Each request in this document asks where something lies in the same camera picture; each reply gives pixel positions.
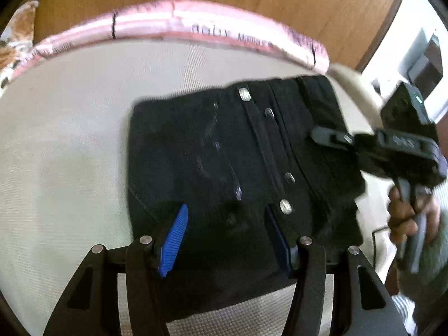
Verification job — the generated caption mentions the right hand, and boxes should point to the right hand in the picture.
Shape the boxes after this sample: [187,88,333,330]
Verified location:
[387,186,440,245]

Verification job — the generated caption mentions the pink striped pillow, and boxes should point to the pink striped pillow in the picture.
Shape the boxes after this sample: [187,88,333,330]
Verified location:
[12,0,330,78]

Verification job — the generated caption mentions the black pants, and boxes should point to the black pants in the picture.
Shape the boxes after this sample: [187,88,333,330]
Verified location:
[128,75,365,322]

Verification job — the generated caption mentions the floral pillow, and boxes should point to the floral pillow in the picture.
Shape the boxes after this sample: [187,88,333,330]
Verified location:
[1,0,41,94]

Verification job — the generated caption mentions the beige mattress cover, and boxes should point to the beige mattress cover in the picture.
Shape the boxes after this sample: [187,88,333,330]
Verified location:
[0,38,398,336]

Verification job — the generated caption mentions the grey sleeve forearm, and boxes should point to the grey sleeve forearm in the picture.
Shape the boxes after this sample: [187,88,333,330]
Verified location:
[398,224,447,334]

